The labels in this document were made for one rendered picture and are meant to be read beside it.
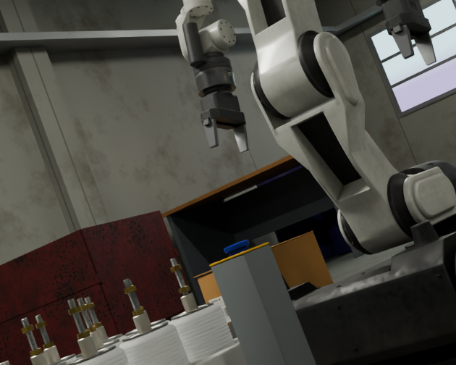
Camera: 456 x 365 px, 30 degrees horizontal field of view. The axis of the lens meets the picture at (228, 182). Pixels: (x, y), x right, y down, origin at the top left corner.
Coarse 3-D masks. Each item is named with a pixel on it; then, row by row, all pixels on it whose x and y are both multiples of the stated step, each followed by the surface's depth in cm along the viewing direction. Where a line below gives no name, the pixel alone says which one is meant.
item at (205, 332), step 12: (204, 312) 138; (216, 312) 139; (180, 324) 138; (192, 324) 137; (204, 324) 138; (216, 324) 138; (180, 336) 138; (192, 336) 137; (204, 336) 137; (216, 336) 138; (228, 336) 140; (192, 348) 137; (204, 348) 137; (216, 348) 137; (192, 360) 138
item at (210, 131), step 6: (204, 120) 186; (210, 120) 186; (204, 126) 187; (210, 126) 186; (216, 126) 186; (210, 132) 186; (216, 132) 186; (210, 138) 186; (216, 138) 185; (210, 144) 186; (216, 144) 185
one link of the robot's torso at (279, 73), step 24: (240, 0) 178; (264, 0) 180; (288, 0) 170; (312, 0) 178; (264, 24) 179; (288, 24) 169; (312, 24) 174; (264, 48) 173; (288, 48) 168; (312, 48) 166; (264, 72) 171; (288, 72) 167; (312, 72) 165; (264, 96) 172; (288, 96) 169; (312, 96) 168
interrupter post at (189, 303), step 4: (184, 296) 141; (188, 296) 141; (192, 296) 142; (184, 300) 141; (188, 300) 141; (192, 300) 141; (184, 304) 142; (188, 304) 141; (192, 304) 141; (196, 304) 142; (184, 308) 142; (188, 308) 141; (192, 308) 141; (196, 308) 142
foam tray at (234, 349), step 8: (232, 344) 139; (224, 352) 133; (232, 352) 134; (240, 352) 136; (200, 360) 134; (208, 360) 130; (216, 360) 131; (224, 360) 133; (232, 360) 134; (240, 360) 135
